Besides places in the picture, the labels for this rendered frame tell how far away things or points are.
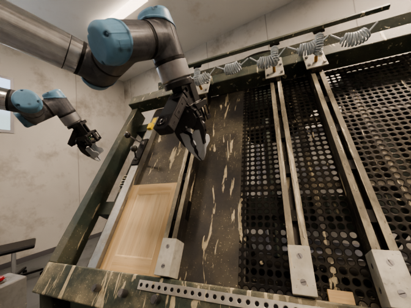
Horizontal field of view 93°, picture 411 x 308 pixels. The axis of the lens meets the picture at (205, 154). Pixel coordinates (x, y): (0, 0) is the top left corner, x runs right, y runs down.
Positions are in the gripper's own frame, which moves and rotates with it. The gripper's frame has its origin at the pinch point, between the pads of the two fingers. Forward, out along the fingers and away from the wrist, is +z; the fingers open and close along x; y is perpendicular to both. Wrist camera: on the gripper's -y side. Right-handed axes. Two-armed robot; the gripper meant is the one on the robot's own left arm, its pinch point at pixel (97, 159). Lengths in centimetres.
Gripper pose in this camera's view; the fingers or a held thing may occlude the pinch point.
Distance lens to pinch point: 113.7
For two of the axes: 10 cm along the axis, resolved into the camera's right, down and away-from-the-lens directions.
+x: 1.7, -5.4, 8.3
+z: 3.5, 8.2, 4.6
